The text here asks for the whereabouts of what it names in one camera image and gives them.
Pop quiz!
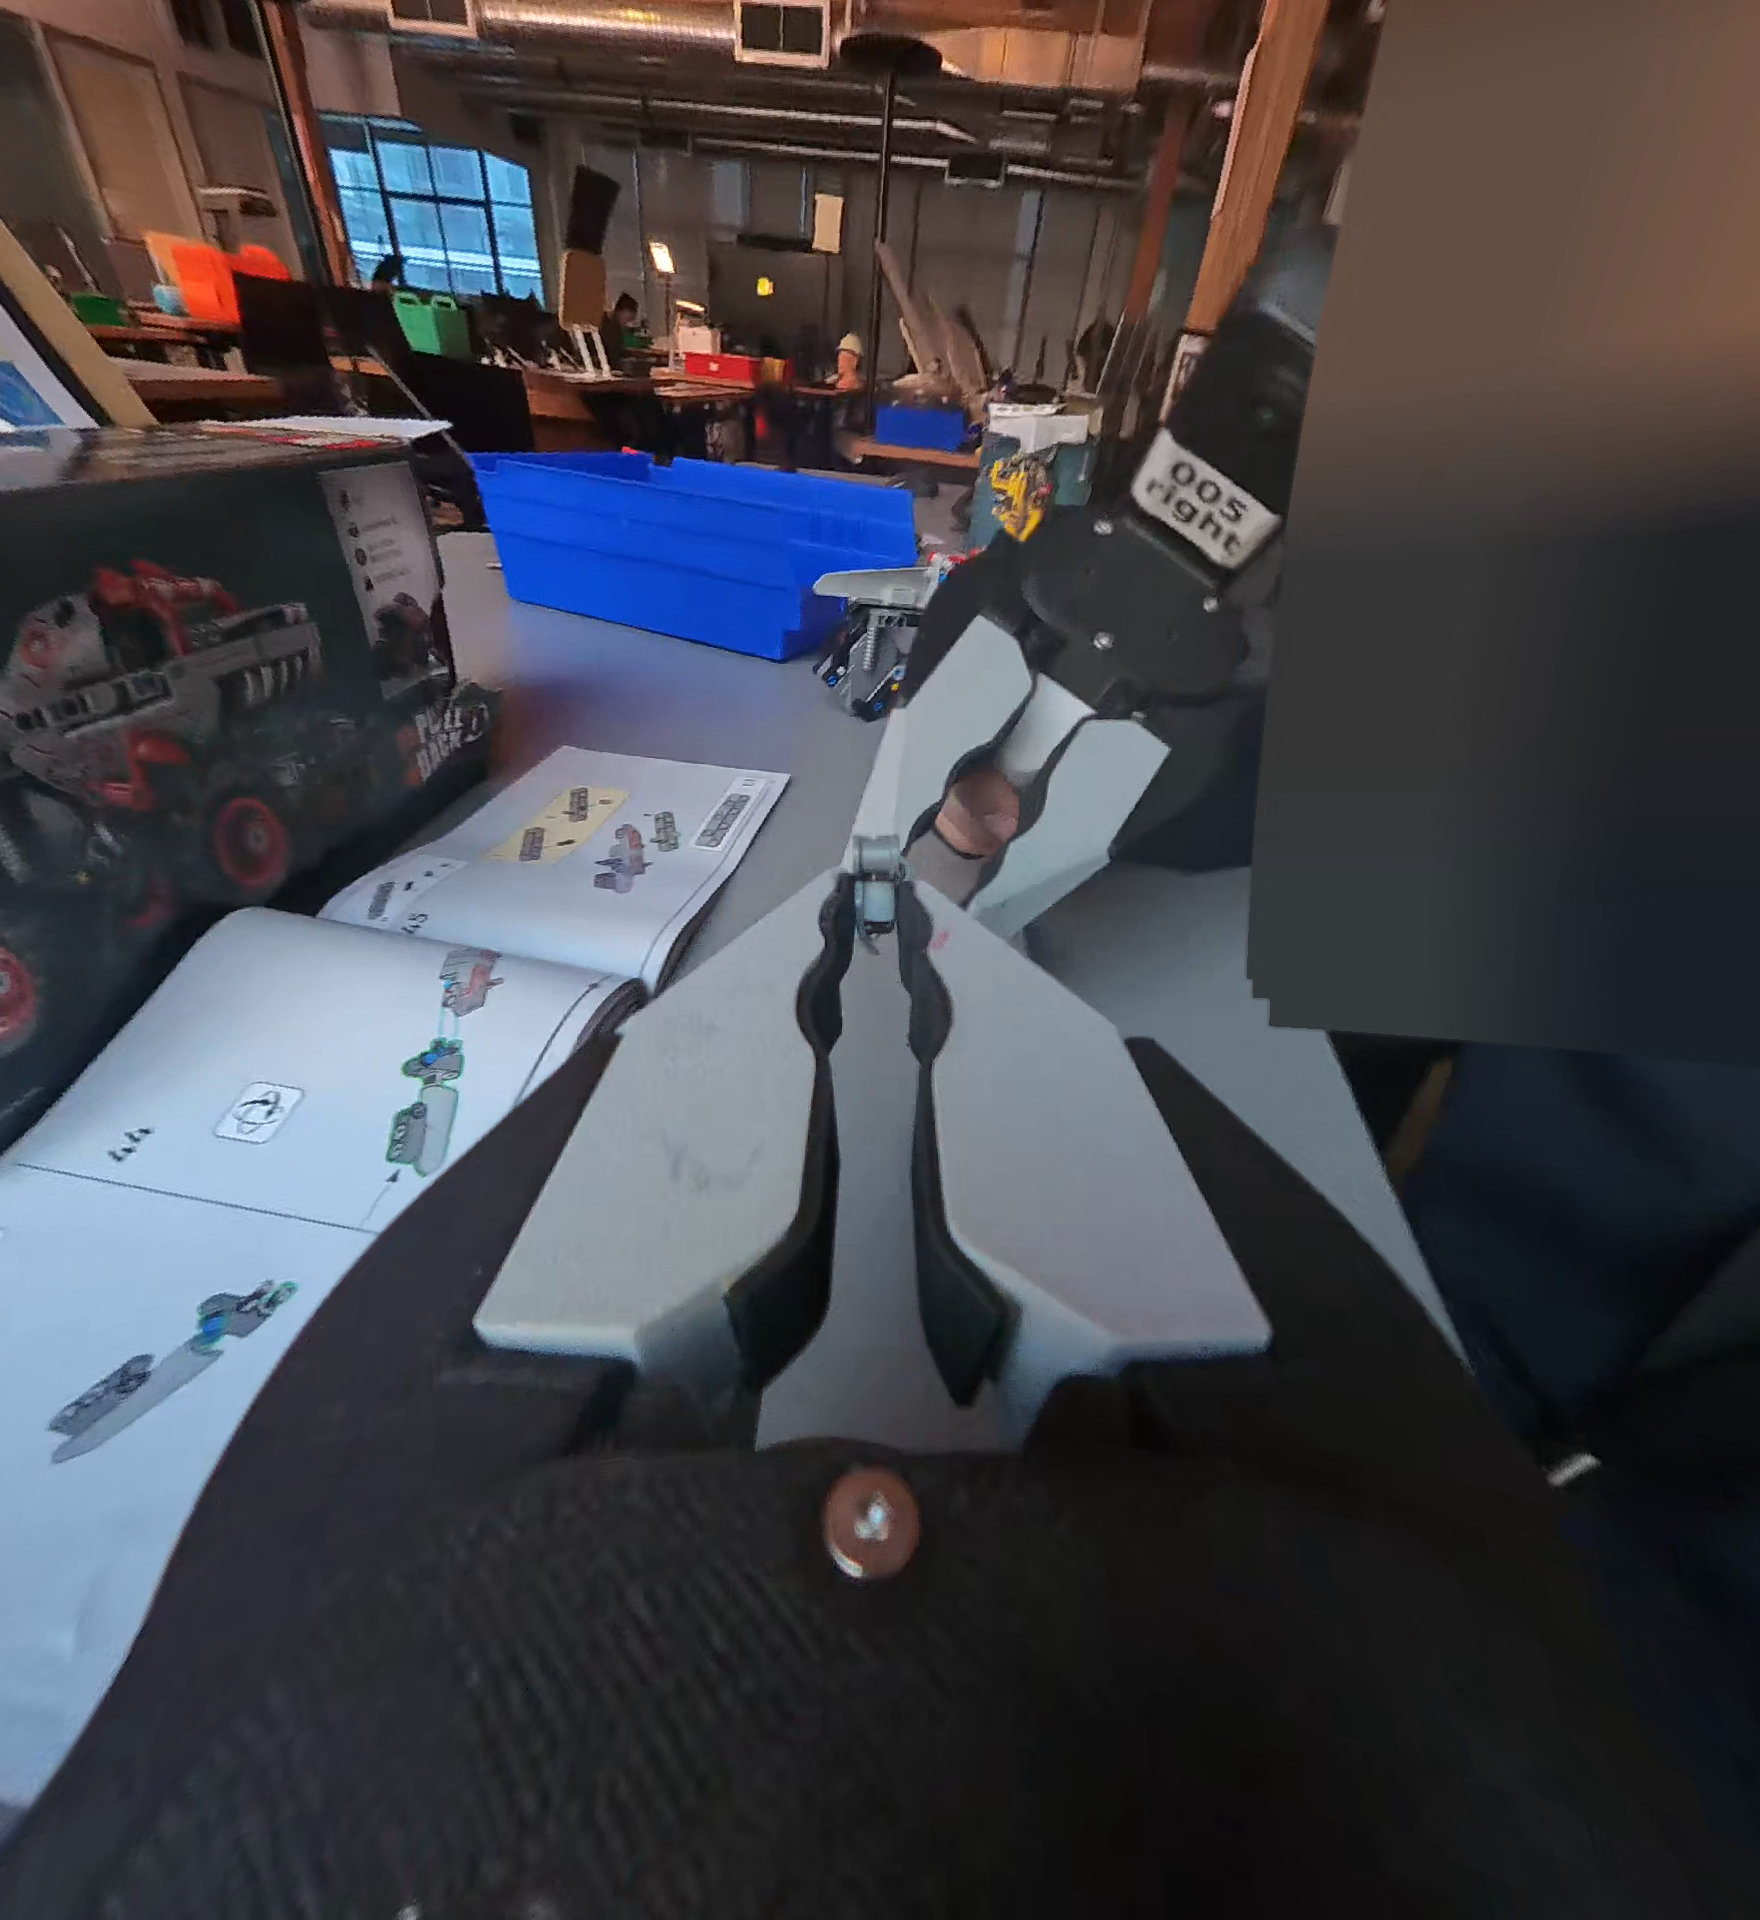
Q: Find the metal ceiling duct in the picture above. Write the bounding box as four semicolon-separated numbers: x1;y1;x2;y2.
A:
473;0;855;50

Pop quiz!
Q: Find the yellow black printed box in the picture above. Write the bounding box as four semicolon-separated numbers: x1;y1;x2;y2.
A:
986;408;1094;545

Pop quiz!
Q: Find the blue plastic bin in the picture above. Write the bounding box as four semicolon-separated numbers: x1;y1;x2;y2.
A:
467;450;924;661

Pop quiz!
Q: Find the black lego set box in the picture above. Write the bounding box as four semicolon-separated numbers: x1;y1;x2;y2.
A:
0;423;500;1217

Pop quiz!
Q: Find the large grid window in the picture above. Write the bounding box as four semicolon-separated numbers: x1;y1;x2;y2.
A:
322;116;545;303

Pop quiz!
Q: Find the black computer monitor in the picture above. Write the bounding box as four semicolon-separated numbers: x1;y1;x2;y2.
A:
229;271;402;378

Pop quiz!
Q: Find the person's dark blue clothing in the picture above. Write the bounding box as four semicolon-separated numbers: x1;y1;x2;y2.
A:
1331;1034;1760;1920

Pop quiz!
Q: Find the person's right hand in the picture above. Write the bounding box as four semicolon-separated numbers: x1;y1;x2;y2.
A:
938;769;1028;860

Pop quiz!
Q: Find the grey lego beam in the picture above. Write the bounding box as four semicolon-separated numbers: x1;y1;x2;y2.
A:
842;835;912;949

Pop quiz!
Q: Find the open lego instruction booklet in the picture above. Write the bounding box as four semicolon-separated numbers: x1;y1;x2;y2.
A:
0;745;792;1801

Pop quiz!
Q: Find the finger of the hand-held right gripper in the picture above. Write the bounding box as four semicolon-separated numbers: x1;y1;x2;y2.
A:
961;702;1174;941
852;611;1045;901

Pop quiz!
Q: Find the orange plastic bin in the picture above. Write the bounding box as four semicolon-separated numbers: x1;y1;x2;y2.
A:
145;232;289;324

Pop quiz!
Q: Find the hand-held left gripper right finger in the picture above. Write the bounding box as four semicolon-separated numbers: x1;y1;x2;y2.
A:
895;873;1272;1410

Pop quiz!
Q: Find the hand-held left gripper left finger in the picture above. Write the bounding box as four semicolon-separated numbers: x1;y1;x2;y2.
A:
477;868;842;1389

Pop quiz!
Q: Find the black pole lamp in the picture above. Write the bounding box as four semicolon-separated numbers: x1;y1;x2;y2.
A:
839;33;946;395

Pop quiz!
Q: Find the partly built lego model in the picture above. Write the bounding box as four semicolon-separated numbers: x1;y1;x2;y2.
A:
815;559;958;724

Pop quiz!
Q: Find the wooden post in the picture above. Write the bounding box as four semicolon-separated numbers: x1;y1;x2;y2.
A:
1187;0;1333;338

